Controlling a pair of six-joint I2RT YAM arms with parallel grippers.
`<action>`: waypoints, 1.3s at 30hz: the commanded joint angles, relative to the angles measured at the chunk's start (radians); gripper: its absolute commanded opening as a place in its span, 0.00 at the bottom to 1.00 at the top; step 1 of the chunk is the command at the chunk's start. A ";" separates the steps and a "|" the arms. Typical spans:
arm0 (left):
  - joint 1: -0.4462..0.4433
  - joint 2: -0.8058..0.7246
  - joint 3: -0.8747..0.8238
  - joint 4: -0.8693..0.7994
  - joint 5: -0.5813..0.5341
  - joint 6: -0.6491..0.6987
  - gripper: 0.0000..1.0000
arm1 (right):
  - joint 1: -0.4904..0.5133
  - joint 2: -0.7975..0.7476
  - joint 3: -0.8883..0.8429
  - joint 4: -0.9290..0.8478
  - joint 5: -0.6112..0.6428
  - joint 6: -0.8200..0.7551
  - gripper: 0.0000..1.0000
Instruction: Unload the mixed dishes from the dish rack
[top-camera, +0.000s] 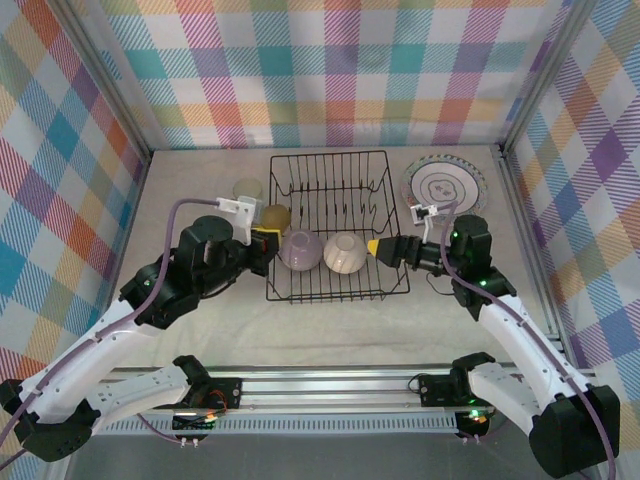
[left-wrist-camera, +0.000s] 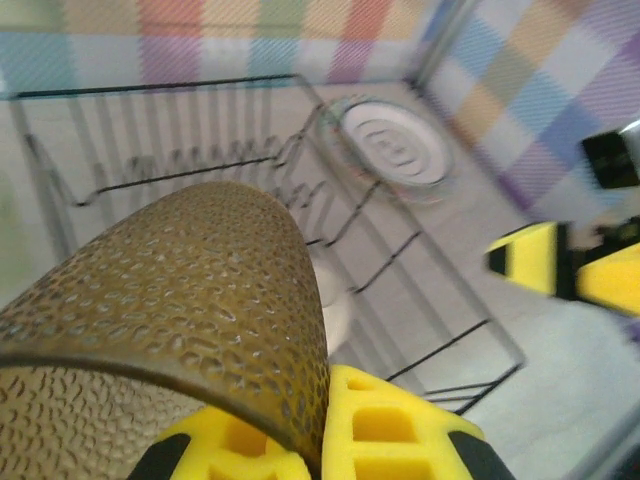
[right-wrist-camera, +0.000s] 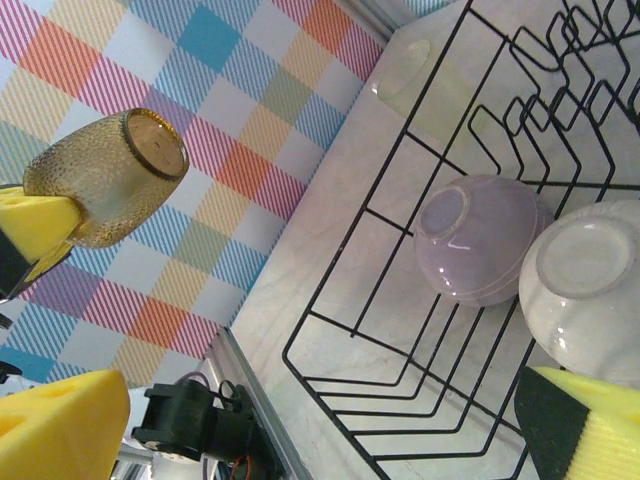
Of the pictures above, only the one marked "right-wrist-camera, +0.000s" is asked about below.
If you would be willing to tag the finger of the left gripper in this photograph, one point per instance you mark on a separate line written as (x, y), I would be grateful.
(15, 270)
(40, 220)

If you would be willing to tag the pink translucent cup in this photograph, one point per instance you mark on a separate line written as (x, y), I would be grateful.
(480, 245)

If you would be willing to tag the cream bowl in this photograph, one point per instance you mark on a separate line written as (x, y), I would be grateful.
(585, 300)

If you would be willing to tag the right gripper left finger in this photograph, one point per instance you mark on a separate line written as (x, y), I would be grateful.
(60, 435)

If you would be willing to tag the pale green tumbler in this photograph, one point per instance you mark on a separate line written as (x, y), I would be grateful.
(430, 95)

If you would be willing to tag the amber textured glass cup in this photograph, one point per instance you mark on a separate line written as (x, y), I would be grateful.
(100, 175)

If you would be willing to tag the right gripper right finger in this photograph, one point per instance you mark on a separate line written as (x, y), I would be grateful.
(600, 440)

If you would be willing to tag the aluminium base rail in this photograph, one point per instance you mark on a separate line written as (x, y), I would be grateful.
(270, 415)

